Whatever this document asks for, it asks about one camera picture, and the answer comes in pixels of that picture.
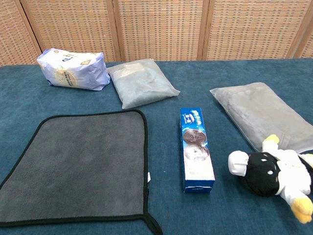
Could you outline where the black and white plush toy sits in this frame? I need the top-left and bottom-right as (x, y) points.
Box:
(227, 134), (313, 224)

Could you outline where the white purple tissue pack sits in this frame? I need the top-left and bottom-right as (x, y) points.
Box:
(36, 48), (111, 92)

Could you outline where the wooden rattan folding screen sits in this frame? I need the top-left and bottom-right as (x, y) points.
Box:
(0, 0), (313, 67)

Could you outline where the frosted bag with blue-grey towel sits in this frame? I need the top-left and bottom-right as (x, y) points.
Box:
(107, 59), (181, 110)

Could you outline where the blue cookie box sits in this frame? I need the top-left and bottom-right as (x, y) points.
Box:
(179, 107), (216, 194)

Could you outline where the grey and green microfiber cloth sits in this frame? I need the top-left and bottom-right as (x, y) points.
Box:
(0, 108), (163, 235)

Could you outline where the teal carpet table cover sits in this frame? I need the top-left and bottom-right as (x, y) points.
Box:
(0, 58), (313, 235)

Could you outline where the frosted bag with grey towel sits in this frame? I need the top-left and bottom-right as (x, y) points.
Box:
(209, 82), (313, 154)

